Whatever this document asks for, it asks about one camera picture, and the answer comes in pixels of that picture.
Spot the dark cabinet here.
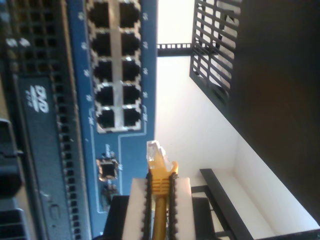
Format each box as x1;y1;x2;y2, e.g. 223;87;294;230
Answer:
224;0;320;232

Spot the black Dell rack server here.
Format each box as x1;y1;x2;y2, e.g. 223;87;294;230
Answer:
0;0;95;240

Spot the black metal frame bar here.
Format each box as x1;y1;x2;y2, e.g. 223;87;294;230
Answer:
191;168;320;240

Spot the black perforated metal rail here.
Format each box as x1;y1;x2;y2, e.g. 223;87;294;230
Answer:
156;42;194;57

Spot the blue Netgear network switch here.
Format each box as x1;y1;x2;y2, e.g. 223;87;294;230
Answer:
66;0;158;240

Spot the black slatted metal panel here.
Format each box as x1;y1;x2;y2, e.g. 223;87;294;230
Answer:
189;0;242;107

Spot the yellow network cable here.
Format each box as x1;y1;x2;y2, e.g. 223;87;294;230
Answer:
145;139;180;240

